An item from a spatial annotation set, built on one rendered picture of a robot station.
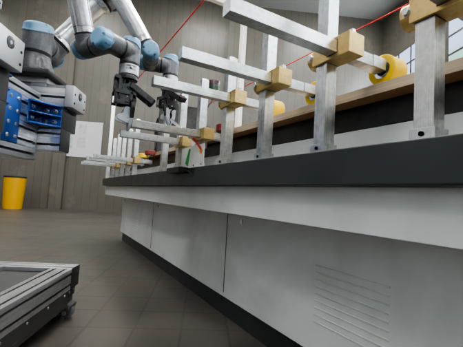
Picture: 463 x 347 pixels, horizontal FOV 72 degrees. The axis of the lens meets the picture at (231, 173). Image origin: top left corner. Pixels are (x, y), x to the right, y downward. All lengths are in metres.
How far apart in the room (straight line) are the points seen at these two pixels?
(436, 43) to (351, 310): 0.71
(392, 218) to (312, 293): 0.53
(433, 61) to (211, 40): 8.86
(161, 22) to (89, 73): 2.35
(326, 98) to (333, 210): 0.27
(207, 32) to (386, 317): 8.99
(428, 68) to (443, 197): 0.23
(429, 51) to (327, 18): 0.30
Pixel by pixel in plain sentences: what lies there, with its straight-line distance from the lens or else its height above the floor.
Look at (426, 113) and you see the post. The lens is 0.66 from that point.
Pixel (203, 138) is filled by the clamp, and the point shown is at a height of 0.82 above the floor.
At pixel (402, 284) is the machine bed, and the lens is 0.93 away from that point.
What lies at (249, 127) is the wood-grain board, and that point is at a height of 0.88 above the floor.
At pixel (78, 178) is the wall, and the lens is 9.01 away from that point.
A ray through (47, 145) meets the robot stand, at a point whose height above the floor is 0.74.
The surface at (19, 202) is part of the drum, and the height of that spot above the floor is 0.17.
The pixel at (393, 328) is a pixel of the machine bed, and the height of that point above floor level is 0.28.
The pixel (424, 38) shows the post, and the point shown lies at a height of 0.89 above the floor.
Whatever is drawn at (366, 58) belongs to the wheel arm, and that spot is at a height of 0.94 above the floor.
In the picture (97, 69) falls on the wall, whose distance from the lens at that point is 9.45.
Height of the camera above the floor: 0.58
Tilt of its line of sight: 4 degrees up
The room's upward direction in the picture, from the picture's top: 3 degrees clockwise
